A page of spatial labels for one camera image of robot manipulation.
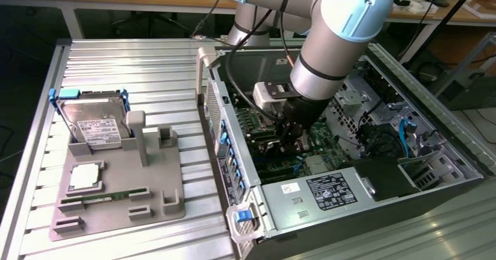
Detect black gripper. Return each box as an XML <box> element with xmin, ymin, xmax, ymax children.
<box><xmin>279</xmin><ymin>95</ymin><xmax>331</xmax><ymax>129</ymax></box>

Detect graphics card with black fan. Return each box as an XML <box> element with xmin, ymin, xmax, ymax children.
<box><xmin>253</xmin><ymin>133</ymin><xmax>312</xmax><ymax>158</ymax></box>

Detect perforated metal disk bay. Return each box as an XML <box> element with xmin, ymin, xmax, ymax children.
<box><xmin>327</xmin><ymin>55</ymin><xmax>407</xmax><ymax>156</ymax></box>

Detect green motherboard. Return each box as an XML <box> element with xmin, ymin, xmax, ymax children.
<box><xmin>233</xmin><ymin>97</ymin><xmax>351</xmax><ymax>185</ymax></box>

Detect installed black RAM stick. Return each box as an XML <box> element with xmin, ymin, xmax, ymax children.
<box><xmin>249</xmin><ymin>131</ymin><xmax>279</xmax><ymax>147</ymax></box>

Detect black expansion slot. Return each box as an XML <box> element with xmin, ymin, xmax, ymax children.
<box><xmin>255</xmin><ymin>167</ymin><xmax>298</xmax><ymax>184</ymax></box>

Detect silver power supply unit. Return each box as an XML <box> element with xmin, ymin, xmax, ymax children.
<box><xmin>259</xmin><ymin>167</ymin><xmax>376</xmax><ymax>232</ymax></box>

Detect dark grey box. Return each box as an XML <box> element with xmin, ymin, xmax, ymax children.
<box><xmin>439</xmin><ymin>71</ymin><xmax>496</xmax><ymax>111</ymax></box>

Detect black open PC case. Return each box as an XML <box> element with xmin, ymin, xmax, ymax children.
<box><xmin>195</xmin><ymin>44</ymin><xmax>489</xmax><ymax>260</ymax></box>

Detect grey parts rack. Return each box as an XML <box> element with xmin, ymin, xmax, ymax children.
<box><xmin>48</xmin><ymin>110</ymin><xmax>187</xmax><ymax>243</ymax></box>

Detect silver hard disk drive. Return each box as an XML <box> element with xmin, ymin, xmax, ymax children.
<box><xmin>57</xmin><ymin>97</ymin><xmax>130</xmax><ymax>152</ymax></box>

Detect black tripod pole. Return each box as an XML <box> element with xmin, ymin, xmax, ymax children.
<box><xmin>398</xmin><ymin>0</ymin><xmax>487</xmax><ymax>63</ymax></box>

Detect green RAM stick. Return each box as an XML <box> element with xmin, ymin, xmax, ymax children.
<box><xmin>60</xmin><ymin>187</ymin><xmax>149</xmax><ymax>207</ymax></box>

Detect silver CPU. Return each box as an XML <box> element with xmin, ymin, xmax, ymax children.
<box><xmin>68</xmin><ymin>163</ymin><xmax>102</xmax><ymax>191</ymax></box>

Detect blue disk caddy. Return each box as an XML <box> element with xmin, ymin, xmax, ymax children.
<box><xmin>45</xmin><ymin>88</ymin><xmax>135</xmax><ymax>140</ymax></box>

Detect black wire bundle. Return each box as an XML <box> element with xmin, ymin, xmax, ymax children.
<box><xmin>354</xmin><ymin>122</ymin><xmax>402</xmax><ymax>161</ymax></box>

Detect blue SATA wire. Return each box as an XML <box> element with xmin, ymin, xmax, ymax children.
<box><xmin>395</xmin><ymin>117</ymin><xmax>418</xmax><ymax>160</ymax></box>

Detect grey case corner handle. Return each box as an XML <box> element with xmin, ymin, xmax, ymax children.
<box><xmin>195</xmin><ymin>46</ymin><xmax>221</xmax><ymax>96</ymax></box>
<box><xmin>225</xmin><ymin>203</ymin><xmax>264</xmax><ymax>243</ymax></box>

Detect thin hanging cable with plug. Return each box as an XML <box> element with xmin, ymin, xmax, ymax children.
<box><xmin>188</xmin><ymin>0</ymin><xmax>224</xmax><ymax>40</ymax></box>

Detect aluminium frame stand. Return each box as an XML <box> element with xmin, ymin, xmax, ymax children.
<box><xmin>427</xmin><ymin>31</ymin><xmax>496</xmax><ymax>98</ymax></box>

